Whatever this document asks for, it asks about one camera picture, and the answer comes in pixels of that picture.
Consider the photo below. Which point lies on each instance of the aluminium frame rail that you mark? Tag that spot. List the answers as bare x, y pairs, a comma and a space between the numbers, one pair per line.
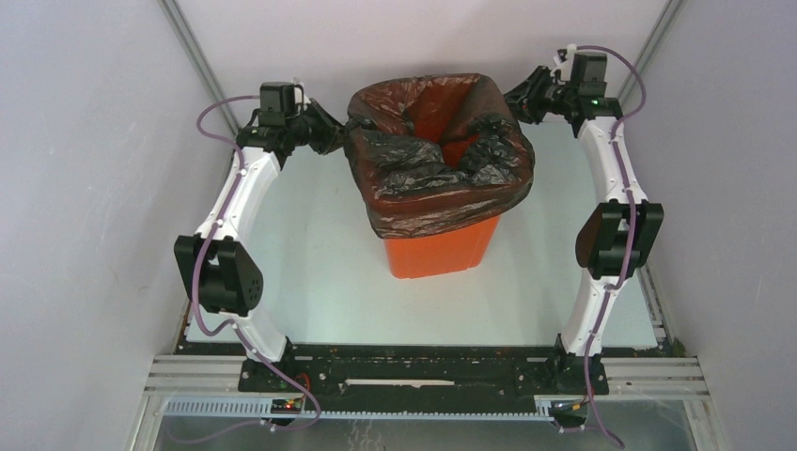
667, 378

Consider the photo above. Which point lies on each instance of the grey cable duct strip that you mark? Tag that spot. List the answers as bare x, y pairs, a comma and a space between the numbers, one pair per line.
263, 408

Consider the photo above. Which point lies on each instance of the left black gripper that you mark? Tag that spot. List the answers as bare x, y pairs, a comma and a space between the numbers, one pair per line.
333, 132

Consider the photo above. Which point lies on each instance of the orange plastic trash bin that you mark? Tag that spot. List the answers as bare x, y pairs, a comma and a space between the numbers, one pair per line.
460, 249

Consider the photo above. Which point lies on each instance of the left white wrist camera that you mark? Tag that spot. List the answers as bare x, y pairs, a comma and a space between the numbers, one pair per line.
299, 85

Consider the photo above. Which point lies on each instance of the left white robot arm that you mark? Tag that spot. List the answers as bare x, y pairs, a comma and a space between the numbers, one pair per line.
222, 280

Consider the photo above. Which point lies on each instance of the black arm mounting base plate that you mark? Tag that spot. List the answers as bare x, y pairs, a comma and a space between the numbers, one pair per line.
443, 379

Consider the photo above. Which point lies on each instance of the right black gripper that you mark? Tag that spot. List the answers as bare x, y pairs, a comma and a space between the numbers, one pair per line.
524, 100

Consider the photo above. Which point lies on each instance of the black plastic trash bag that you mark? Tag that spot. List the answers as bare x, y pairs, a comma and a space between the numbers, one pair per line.
435, 153

